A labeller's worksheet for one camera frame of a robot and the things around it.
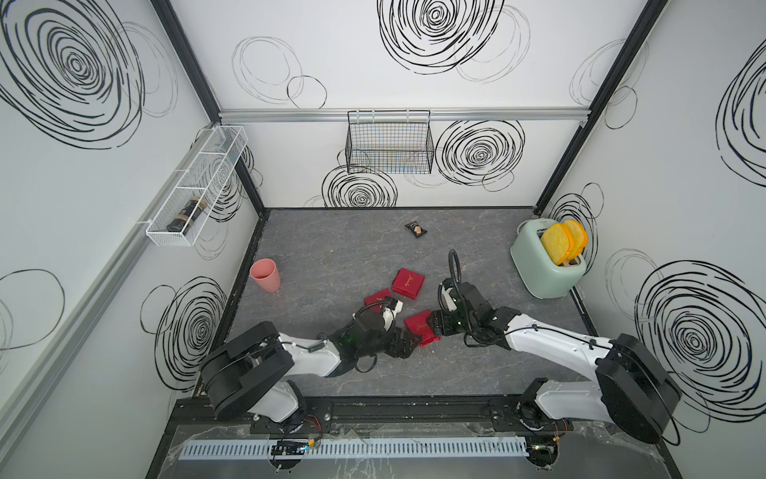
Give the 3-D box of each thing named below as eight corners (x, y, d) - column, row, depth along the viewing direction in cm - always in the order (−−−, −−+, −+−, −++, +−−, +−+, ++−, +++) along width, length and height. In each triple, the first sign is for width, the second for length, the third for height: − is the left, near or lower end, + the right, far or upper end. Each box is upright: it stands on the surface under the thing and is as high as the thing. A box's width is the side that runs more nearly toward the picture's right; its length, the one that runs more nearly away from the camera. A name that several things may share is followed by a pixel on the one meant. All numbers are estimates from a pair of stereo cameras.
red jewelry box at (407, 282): (390, 289, 99) (390, 284, 96) (400, 271, 103) (401, 266, 101) (414, 300, 96) (415, 295, 94) (424, 281, 101) (425, 276, 98)
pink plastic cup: (258, 294, 98) (247, 277, 90) (264, 275, 103) (254, 257, 95) (282, 294, 98) (273, 277, 90) (287, 275, 103) (279, 257, 95)
